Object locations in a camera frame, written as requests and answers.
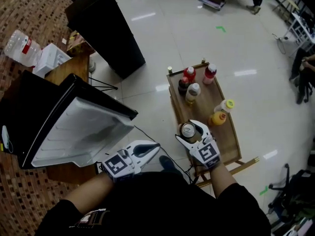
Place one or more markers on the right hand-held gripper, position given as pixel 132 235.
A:
pixel 206 154

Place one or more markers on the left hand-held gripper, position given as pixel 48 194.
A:
pixel 118 167

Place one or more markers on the red drink can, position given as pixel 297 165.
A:
pixel 187 129

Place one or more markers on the clear bottle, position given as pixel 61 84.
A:
pixel 192 92

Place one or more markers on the dark cola bottle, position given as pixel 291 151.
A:
pixel 183 86

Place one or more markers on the red drink bottle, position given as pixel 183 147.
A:
pixel 190 74

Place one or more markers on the pink drink bottle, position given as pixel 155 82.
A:
pixel 209 74

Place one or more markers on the black mini fridge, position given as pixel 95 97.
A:
pixel 73 129

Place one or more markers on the person's left forearm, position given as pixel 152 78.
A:
pixel 91 193

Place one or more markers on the person's right forearm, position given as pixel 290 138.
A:
pixel 221 179

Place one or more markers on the person's black shoe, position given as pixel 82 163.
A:
pixel 168 163

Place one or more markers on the wooden serving trolley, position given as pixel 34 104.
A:
pixel 227 141

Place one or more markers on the person's black shirt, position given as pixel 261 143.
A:
pixel 160 205

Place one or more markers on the green floor tape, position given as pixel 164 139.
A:
pixel 263 190

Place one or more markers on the wooden table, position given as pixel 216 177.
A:
pixel 71 67

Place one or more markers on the black office chair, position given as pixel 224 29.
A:
pixel 292 193

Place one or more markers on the cardboard box with striped tape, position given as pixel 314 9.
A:
pixel 80 43

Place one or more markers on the tall black cabinet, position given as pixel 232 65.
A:
pixel 105 28

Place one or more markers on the white box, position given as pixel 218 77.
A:
pixel 53 58

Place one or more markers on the white power adapter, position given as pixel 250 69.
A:
pixel 6 138

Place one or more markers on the white shelf rack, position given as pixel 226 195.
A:
pixel 299 26

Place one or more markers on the large clear water jug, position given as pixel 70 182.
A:
pixel 22 49

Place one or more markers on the yellow stool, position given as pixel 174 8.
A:
pixel 289 4

